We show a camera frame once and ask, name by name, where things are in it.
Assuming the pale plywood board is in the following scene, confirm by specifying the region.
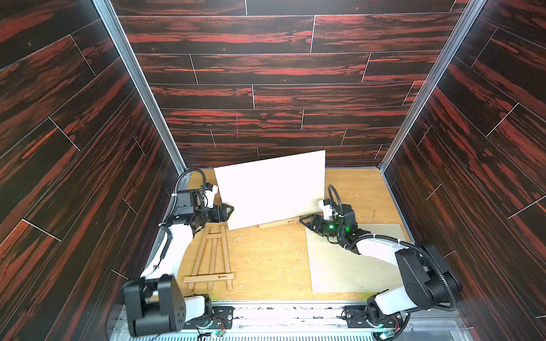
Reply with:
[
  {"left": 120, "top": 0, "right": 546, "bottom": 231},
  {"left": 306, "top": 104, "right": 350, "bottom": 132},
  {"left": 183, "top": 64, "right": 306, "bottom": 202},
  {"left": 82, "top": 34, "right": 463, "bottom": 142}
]
[
  {"left": 306, "top": 230, "right": 402, "bottom": 294},
  {"left": 214, "top": 150, "right": 326, "bottom": 230}
]

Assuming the wooden easel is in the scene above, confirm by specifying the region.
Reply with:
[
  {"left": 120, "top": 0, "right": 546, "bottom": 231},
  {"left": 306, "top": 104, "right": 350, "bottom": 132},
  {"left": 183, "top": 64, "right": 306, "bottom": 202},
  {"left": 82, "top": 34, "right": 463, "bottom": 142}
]
[
  {"left": 183, "top": 223, "right": 235, "bottom": 293},
  {"left": 258, "top": 217, "right": 299, "bottom": 230}
]

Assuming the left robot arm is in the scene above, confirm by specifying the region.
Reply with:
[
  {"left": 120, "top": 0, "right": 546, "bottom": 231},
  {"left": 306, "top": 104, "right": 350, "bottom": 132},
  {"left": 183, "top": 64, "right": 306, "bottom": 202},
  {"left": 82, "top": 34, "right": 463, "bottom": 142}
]
[{"left": 122, "top": 180, "right": 234, "bottom": 338}]

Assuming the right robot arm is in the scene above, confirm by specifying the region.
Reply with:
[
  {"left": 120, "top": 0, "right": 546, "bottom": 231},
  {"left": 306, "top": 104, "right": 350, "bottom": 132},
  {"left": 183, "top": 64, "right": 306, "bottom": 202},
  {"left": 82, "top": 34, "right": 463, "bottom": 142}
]
[{"left": 299, "top": 185, "right": 462, "bottom": 325}]

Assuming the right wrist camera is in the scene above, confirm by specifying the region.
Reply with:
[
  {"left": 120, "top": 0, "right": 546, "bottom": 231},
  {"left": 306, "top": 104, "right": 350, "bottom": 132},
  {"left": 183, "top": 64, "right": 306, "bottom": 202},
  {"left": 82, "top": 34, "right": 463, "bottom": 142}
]
[{"left": 318, "top": 199, "right": 335, "bottom": 220}]

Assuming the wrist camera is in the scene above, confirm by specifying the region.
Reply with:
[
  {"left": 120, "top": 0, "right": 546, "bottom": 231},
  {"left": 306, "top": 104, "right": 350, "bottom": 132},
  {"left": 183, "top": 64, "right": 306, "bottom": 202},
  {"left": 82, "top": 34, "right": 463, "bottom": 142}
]
[
  {"left": 318, "top": 199, "right": 335, "bottom": 220},
  {"left": 203, "top": 183, "right": 218, "bottom": 208}
]

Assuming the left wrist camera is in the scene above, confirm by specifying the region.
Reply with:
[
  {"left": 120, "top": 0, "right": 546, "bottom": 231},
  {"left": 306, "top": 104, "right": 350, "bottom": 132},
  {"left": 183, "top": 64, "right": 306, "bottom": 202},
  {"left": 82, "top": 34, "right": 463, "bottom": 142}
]
[{"left": 203, "top": 183, "right": 218, "bottom": 208}]

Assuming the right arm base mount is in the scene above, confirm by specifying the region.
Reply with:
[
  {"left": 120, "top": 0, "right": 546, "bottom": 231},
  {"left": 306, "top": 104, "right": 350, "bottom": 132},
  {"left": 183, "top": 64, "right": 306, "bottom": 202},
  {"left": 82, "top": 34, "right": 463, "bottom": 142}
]
[{"left": 341, "top": 305, "right": 403, "bottom": 330}]

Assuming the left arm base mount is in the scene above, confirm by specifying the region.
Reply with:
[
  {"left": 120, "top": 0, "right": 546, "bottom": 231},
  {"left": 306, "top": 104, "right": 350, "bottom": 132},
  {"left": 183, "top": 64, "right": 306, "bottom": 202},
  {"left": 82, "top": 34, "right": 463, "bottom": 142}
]
[{"left": 184, "top": 306, "right": 235, "bottom": 330}]

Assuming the front aluminium frame rail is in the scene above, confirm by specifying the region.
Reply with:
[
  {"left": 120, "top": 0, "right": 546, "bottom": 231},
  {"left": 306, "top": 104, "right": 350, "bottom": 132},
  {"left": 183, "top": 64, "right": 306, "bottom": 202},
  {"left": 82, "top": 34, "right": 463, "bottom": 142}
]
[{"left": 108, "top": 300, "right": 470, "bottom": 341}]

